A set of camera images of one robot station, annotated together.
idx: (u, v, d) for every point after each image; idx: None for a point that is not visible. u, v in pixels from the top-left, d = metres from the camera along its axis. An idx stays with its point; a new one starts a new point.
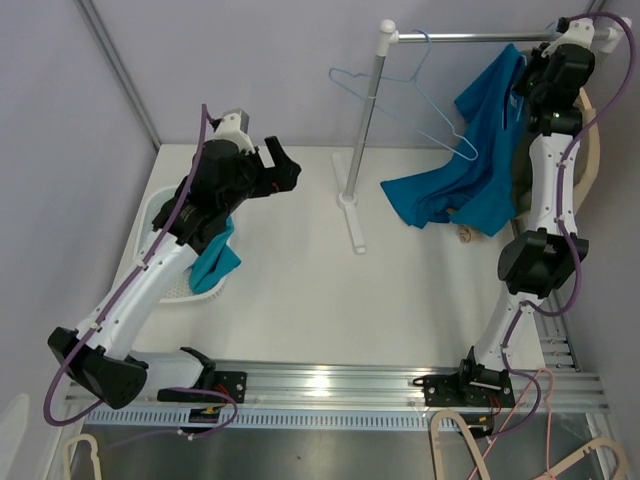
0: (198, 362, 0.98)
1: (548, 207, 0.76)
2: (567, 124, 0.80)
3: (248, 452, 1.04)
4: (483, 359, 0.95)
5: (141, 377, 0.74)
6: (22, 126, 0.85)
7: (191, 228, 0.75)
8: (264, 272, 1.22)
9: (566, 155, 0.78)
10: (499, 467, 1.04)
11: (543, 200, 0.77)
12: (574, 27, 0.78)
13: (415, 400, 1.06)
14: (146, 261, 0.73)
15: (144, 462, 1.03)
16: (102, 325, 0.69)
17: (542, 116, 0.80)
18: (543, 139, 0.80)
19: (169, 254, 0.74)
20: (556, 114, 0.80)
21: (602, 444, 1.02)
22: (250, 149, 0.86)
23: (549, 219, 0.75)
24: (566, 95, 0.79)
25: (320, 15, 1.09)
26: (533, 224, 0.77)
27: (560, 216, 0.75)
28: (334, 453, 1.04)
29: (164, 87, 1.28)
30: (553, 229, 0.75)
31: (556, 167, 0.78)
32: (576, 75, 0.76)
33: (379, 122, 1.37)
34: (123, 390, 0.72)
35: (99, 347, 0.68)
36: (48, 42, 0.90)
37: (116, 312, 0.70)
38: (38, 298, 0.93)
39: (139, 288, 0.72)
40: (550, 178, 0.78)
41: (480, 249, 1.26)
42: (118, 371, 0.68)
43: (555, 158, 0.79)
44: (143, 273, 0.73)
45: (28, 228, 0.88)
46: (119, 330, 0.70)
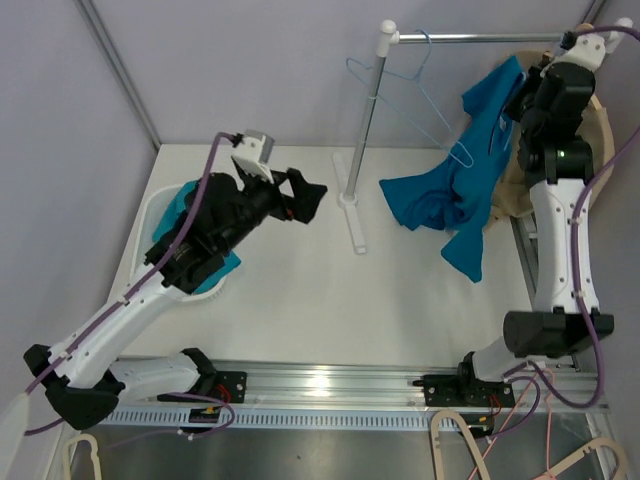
0: (194, 369, 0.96)
1: (563, 279, 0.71)
2: (575, 161, 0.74)
3: (249, 451, 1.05)
4: (481, 375, 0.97)
5: (110, 403, 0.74)
6: (22, 125, 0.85)
7: (180, 268, 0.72)
8: (264, 272, 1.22)
9: (577, 211, 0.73)
10: (498, 468, 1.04)
11: (556, 269, 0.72)
12: (583, 44, 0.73)
13: (415, 400, 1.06)
14: (127, 298, 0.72)
15: (145, 461, 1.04)
16: (72, 354, 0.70)
17: (545, 155, 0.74)
18: (549, 188, 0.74)
19: (153, 294, 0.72)
20: (560, 151, 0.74)
21: (602, 444, 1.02)
22: (267, 179, 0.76)
23: (565, 294, 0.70)
24: (567, 124, 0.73)
25: (321, 15, 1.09)
26: (547, 298, 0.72)
27: (578, 292, 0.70)
28: (334, 453, 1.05)
29: (164, 87, 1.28)
30: (571, 306, 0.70)
31: (568, 224, 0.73)
32: (578, 100, 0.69)
33: (379, 122, 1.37)
34: (89, 414, 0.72)
35: (64, 376, 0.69)
36: (48, 41, 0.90)
37: (87, 344, 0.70)
38: (37, 297, 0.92)
39: (117, 323, 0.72)
40: (563, 239, 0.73)
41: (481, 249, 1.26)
42: (77, 400, 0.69)
43: (564, 213, 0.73)
44: (124, 307, 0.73)
45: (29, 228, 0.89)
46: (88, 361, 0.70)
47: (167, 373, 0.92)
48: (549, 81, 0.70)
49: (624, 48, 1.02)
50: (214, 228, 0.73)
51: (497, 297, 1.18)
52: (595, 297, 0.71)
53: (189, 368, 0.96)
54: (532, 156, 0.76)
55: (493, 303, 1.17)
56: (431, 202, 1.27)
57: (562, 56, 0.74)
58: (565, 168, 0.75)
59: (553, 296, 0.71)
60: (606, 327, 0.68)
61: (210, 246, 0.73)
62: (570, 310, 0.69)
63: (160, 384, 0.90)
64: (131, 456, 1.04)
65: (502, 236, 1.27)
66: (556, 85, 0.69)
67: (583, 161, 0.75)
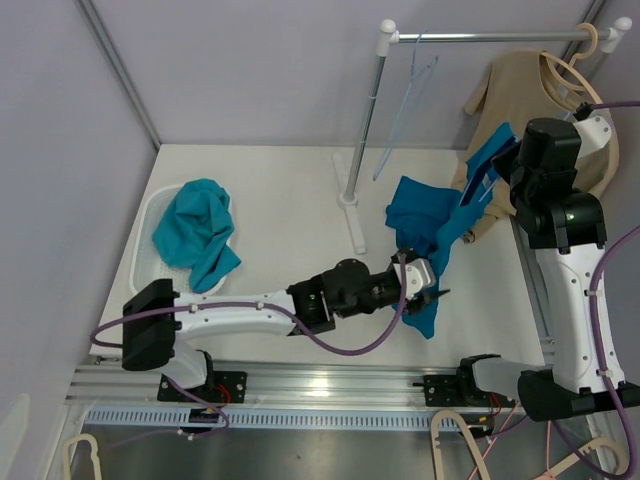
0: (203, 374, 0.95)
1: (587, 357, 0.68)
2: (584, 220, 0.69)
3: (249, 452, 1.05)
4: (483, 385, 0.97)
5: (160, 363, 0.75)
6: (23, 127, 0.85)
7: (307, 319, 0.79)
8: (265, 272, 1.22)
9: (595, 281, 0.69)
10: (498, 467, 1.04)
11: (579, 348, 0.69)
12: (594, 120, 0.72)
13: (414, 400, 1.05)
14: (263, 306, 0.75)
15: (145, 461, 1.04)
16: (196, 310, 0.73)
17: (553, 219, 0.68)
18: (563, 259, 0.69)
19: (280, 318, 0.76)
20: (569, 213, 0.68)
21: (602, 444, 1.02)
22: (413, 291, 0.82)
23: (591, 375, 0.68)
24: (563, 178, 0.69)
25: (321, 15, 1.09)
26: (571, 376, 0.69)
27: (603, 369, 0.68)
28: (334, 454, 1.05)
29: (164, 87, 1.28)
30: (596, 385, 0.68)
31: (586, 296, 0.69)
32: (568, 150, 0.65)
33: (379, 122, 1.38)
34: (143, 361, 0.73)
35: (178, 322, 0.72)
36: (47, 43, 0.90)
37: (212, 313, 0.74)
38: (37, 298, 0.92)
39: (243, 317, 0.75)
40: (583, 314, 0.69)
41: (481, 249, 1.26)
42: (163, 349, 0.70)
43: (581, 284, 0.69)
44: (253, 309, 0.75)
45: (28, 229, 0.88)
46: (202, 326, 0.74)
47: (191, 367, 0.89)
48: (532, 138, 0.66)
49: (623, 48, 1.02)
50: (338, 303, 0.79)
51: (498, 298, 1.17)
52: (619, 368, 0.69)
53: (202, 372, 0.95)
54: (539, 219, 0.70)
55: (492, 304, 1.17)
56: (416, 219, 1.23)
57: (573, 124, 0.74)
58: (575, 229, 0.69)
59: (579, 378, 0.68)
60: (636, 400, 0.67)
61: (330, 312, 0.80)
62: (596, 390, 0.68)
63: (180, 369, 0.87)
64: (132, 456, 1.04)
65: (502, 236, 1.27)
66: (540, 141, 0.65)
67: (594, 220, 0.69)
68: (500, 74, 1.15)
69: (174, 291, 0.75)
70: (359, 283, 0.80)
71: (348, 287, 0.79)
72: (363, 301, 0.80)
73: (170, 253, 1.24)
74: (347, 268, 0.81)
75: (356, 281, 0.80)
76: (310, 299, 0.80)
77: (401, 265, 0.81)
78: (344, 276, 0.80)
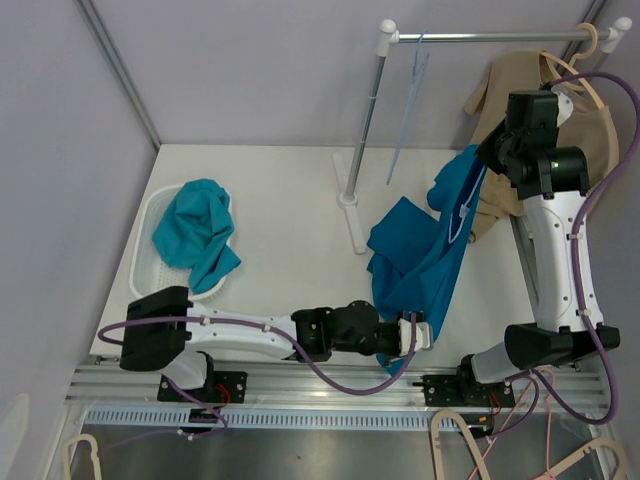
0: (201, 377, 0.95)
1: (567, 297, 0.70)
2: (569, 169, 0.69)
3: (249, 452, 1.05)
4: (484, 379, 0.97)
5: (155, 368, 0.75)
6: (23, 126, 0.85)
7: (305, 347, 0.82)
8: (266, 272, 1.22)
9: (577, 225, 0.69)
10: (498, 467, 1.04)
11: (559, 288, 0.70)
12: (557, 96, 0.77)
13: (414, 400, 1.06)
14: (269, 329, 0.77)
15: (145, 461, 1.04)
16: (206, 324, 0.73)
17: (538, 166, 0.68)
18: (546, 204, 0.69)
19: (281, 341, 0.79)
20: (554, 162, 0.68)
21: (602, 444, 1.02)
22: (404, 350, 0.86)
23: (570, 314, 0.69)
24: (547, 135, 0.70)
25: (321, 15, 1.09)
26: (552, 317, 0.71)
27: (583, 309, 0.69)
28: (334, 453, 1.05)
29: (164, 87, 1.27)
30: (576, 325, 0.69)
31: (567, 240, 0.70)
32: (549, 108, 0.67)
33: (380, 122, 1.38)
34: (145, 362, 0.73)
35: (187, 332, 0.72)
36: (47, 44, 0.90)
37: (221, 328, 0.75)
38: (37, 298, 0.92)
39: (248, 337, 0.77)
40: (563, 255, 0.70)
41: (480, 249, 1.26)
42: (166, 355, 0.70)
43: (563, 228, 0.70)
44: (259, 331, 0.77)
45: (28, 230, 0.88)
46: (210, 340, 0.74)
47: (191, 368, 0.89)
48: (515, 100, 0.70)
49: (622, 48, 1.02)
50: (342, 338, 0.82)
51: (497, 299, 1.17)
52: (598, 309, 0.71)
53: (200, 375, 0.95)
54: (524, 168, 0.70)
55: (492, 304, 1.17)
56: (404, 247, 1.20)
57: None
58: (559, 178, 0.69)
59: (558, 318, 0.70)
60: (613, 342, 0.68)
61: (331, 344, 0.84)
62: (575, 330, 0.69)
63: (177, 371, 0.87)
64: (132, 456, 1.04)
65: (502, 236, 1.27)
66: (523, 101, 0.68)
67: (578, 169, 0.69)
68: (500, 74, 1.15)
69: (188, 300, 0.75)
70: (370, 328, 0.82)
71: (358, 327, 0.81)
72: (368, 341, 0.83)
73: (170, 253, 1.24)
74: (361, 308, 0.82)
75: (366, 324, 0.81)
76: (312, 327, 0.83)
77: (411, 323, 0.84)
78: (359, 317, 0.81)
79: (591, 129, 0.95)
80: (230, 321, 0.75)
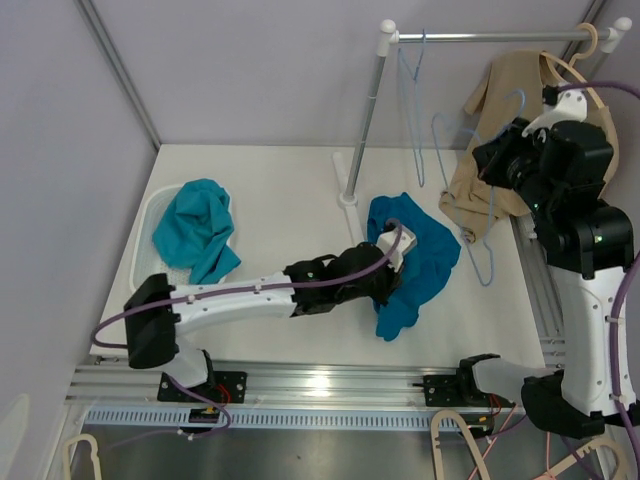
0: (204, 371, 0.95)
1: (602, 382, 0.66)
2: (613, 237, 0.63)
3: (249, 452, 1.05)
4: (483, 386, 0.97)
5: (165, 360, 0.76)
6: (23, 127, 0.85)
7: (308, 297, 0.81)
8: (265, 272, 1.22)
9: (617, 308, 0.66)
10: (498, 468, 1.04)
11: (595, 372, 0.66)
12: (566, 98, 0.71)
13: (415, 400, 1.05)
14: (261, 288, 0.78)
15: (145, 460, 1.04)
16: (193, 301, 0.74)
17: (581, 237, 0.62)
18: (588, 284, 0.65)
19: (280, 298, 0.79)
20: (597, 234, 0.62)
21: (602, 444, 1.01)
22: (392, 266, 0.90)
23: (604, 399, 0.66)
24: (590, 193, 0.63)
25: (322, 16, 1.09)
26: (582, 398, 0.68)
27: (618, 395, 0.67)
28: (333, 453, 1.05)
29: (164, 87, 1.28)
30: (608, 408, 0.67)
31: (606, 322, 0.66)
32: (598, 165, 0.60)
33: (380, 122, 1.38)
34: (151, 357, 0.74)
35: (178, 313, 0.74)
36: (48, 45, 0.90)
37: (210, 301, 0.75)
38: (38, 298, 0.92)
39: (242, 302, 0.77)
40: (601, 338, 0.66)
41: (480, 249, 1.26)
42: (163, 342, 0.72)
43: (602, 310, 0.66)
44: (252, 293, 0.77)
45: (27, 231, 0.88)
46: (201, 315, 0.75)
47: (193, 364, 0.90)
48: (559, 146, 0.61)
49: (622, 49, 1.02)
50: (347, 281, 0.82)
51: (496, 298, 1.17)
52: (631, 389, 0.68)
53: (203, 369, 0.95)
54: (563, 237, 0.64)
55: (492, 304, 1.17)
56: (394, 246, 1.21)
57: (549, 112, 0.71)
58: (602, 248, 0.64)
59: (591, 403, 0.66)
60: None
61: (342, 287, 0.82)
62: (607, 413, 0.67)
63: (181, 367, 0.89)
64: (132, 456, 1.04)
65: (502, 237, 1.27)
66: (570, 151, 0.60)
67: (623, 239, 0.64)
68: (500, 73, 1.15)
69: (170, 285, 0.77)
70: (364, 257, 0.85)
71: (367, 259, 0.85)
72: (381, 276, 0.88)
73: (170, 253, 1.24)
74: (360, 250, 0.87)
75: (367, 257, 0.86)
76: (309, 274, 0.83)
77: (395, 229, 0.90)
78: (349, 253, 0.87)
79: None
80: (216, 293, 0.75)
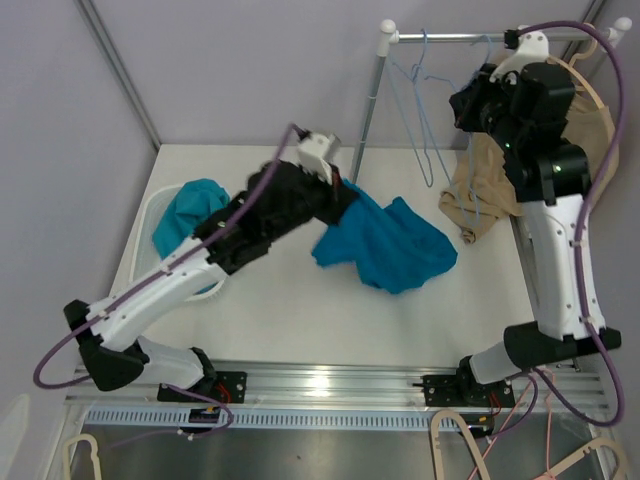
0: (199, 367, 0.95)
1: (570, 305, 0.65)
2: (570, 169, 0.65)
3: (249, 452, 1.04)
4: (482, 379, 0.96)
5: (131, 372, 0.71)
6: (22, 127, 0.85)
7: (226, 248, 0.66)
8: (266, 273, 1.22)
9: (580, 231, 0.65)
10: (499, 468, 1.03)
11: (562, 296, 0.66)
12: (527, 40, 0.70)
13: (414, 400, 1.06)
14: (170, 268, 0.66)
15: (145, 460, 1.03)
16: (109, 314, 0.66)
17: (540, 170, 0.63)
18: (550, 210, 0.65)
19: (196, 269, 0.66)
20: (556, 165, 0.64)
21: (602, 444, 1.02)
22: (326, 179, 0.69)
23: (574, 322, 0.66)
24: (553, 130, 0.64)
25: (322, 16, 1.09)
26: (554, 325, 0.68)
27: (586, 317, 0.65)
28: (334, 453, 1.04)
29: (164, 87, 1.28)
30: (579, 332, 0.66)
31: (571, 248, 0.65)
32: (561, 102, 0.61)
33: (380, 121, 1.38)
34: (114, 377, 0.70)
35: (99, 335, 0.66)
36: (48, 45, 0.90)
37: (125, 306, 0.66)
38: (38, 297, 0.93)
39: (155, 293, 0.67)
40: (567, 264, 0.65)
41: (479, 249, 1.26)
42: (102, 363, 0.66)
43: (566, 235, 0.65)
44: (165, 277, 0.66)
45: (27, 231, 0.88)
46: (123, 324, 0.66)
47: (182, 365, 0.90)
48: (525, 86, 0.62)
49: (622, 48, 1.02)
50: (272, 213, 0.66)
51: (496, 299, 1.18)
52: (601, 312, 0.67)
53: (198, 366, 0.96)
54: (525, 171, 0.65)
55: (492, 304, 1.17)
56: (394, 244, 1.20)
57: (509, 58, 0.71)
58: (562, 181, 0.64)
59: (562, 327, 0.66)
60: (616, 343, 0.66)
61: (271, 222, 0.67)
62: (579, 337, 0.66)
63: (172, 370, 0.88)
64: (132, 456, 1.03)
65: (502, 236, 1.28)
66: (535, 90, 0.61)
67: (581, 169, 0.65)
68: None
69: (86, 305, 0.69)
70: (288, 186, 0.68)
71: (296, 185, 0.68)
72: (316, 200, 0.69)
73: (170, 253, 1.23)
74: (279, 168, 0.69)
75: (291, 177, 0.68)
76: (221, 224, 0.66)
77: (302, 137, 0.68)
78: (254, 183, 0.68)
79: (593, 129, 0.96)
80: (128, 295, 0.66)
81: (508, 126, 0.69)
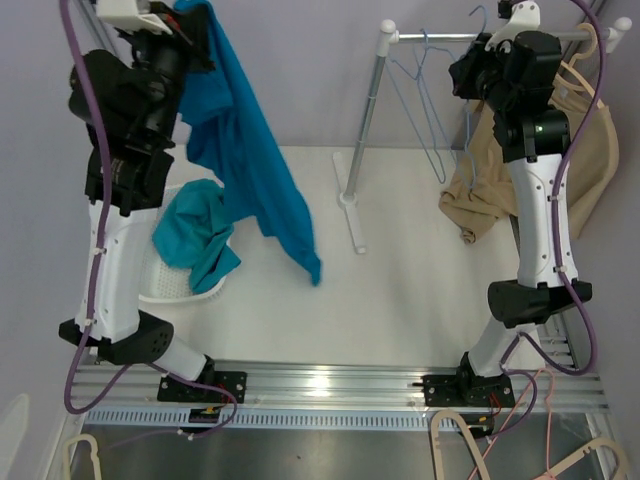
0: (199, 356, 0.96)
1: (546, 255, 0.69)
2: (552, 130, 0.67)
3: (249, 452, 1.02)
4: (482, 372, 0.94)
5: (158, 337, 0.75)
6: (22, 129, 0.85)
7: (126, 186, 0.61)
8: (266, 273, 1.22)
9: (557, 188, 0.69)
10: (499, 468, 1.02)
11: (539, 246, 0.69)
12: (519, 9, 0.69)
13: (415, 400, 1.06)
14: (98, 246, 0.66)
15: (144, 461, 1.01)
16: (95, 317, 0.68)
17: (523, 128, 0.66)
18: (530, 167, 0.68)
19: (121, 229, 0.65)
20: (538, 125, 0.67)
21: (602, 444, 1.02)
22: (161, 29, 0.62)
23: (548, 271, 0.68)
24: (540, 95, 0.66)
25: (321, 16, 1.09)
26: (530, 275, 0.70)
27: (560, 266, 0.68)
28: (334, 453, 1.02)
29: None
30: (553, 281, 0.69)
31: (548, 202, 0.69)
32: (549, 67, 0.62)
33: (379, 121, 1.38)
34: (149, 352, 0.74)
35: (104, 336, 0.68)
36: (47, 45, 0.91)
37: (101, 302, 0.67)
38: (37, 297, 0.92)
39: (110, 273, 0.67)
40: (544, 218, 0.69)
41: (479, 250, 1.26)
42: (132, 346, 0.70)
43: (545, 191, 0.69)
44: (106, 257, 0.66)
45: (27, 231, 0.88)
46: (110, 316, 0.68)
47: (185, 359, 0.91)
48: (516, 51, 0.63)
49: (621, 48, 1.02)
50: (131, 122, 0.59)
51: None
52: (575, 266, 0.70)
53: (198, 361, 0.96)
54: (510, 130, 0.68)
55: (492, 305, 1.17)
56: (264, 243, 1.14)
57: (503, 28, 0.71)
58: (543, 141, 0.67)
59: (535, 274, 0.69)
60: (584, 295, 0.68)
61: (146, 128, 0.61)
62: (553, 285, 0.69)
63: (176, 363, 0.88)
64: (130, 457, 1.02)
65: (501, 236, 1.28)
66: (525, 56, 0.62)
67: (561, 131, 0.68)
68: None
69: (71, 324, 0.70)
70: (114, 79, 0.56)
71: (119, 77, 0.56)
72: (173, 57, 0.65)
73: (170, 253, 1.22)
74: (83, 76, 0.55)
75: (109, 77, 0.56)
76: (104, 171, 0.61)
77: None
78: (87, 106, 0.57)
79: (593, 129, 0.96)
80: (92, 295, 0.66)
81: (501, 88, 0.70)
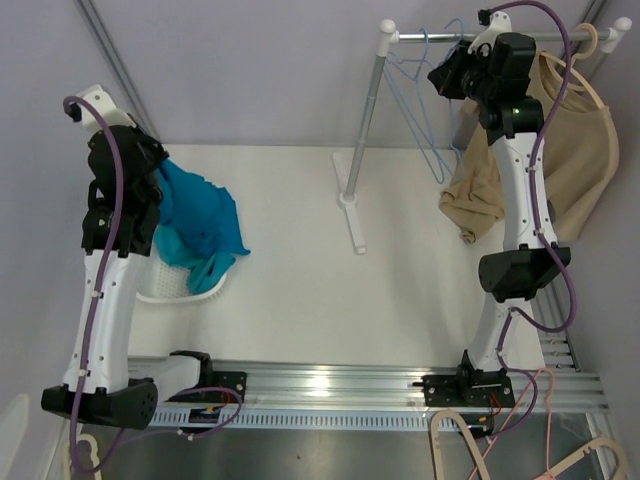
0: (190, 358, 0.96)
1: (526, 220, 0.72)
2: (528, 115, 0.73)
3: (249, 453, 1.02)
4: (480, 364, 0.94)
5: (147, 395, 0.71)
6: (22, 129, 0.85)
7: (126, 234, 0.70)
8: (267, 273, 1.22)
9: (534, 159, 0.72)
10: (499, 468, 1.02)
11: (519, 212, 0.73)
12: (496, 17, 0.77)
13: (415, 400, 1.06)
14: (95, 292, 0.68)
15: (144, 461, 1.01)
16: (89, 368, 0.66)
17: (502, 113, 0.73)
18: (508, 142, 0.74)
19: (119, 272, 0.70)
20: (515, 108, 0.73)
21: (602, 444, 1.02)
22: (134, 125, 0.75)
23: (528, 233, 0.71)
24: (518, 86, 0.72)
25: (320, 16, 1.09)
26: (513, 239, 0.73)
27: (539, 229, 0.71)
28: (334, 453, 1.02)
29: (164, 87, 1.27)
30: (534, 243, 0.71)
31: (527, 173, 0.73)
32: (524, 63, 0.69)
33: (379, 121, 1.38)
34: (140, 412, 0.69)
35: (98, 388, 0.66)
36: (46, 43, 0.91)
37: (97, 349, 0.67)
38: (37, 297, 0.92)
39: (106, 321, 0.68)
40: (523, 187, 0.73)
41: (479, 249, 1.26)
42: (124, 399, 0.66)
43: (523, 163, 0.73)
44: (101, 302, 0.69)
45: (28, 232, 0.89)
46: (108, 365, 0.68)
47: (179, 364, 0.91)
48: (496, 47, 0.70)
49: (622, 48, 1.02)
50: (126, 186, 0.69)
51: None
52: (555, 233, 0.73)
53: (193, 372, 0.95)
54: (491, 115, 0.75)
55: None
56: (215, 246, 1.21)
57: (485, 33, 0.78)
58: (521, 123, 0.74)
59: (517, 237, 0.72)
60: (564, 258, 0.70)
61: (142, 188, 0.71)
62: (533, 247, 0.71)
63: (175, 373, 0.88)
64: (131, 457, 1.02)
65: (502, 236, 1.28)
66: (502, 51, 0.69)
67: (536, 115, 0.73)
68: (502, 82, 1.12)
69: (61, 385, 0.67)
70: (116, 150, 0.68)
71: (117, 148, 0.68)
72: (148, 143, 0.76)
73: (170, 253, 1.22)
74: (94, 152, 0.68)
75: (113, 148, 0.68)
76: (104, 220, 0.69)
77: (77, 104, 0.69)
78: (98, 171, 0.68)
79: (593, 128, 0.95)
80: (87, 343, 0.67)
81: (483, 84, 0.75)
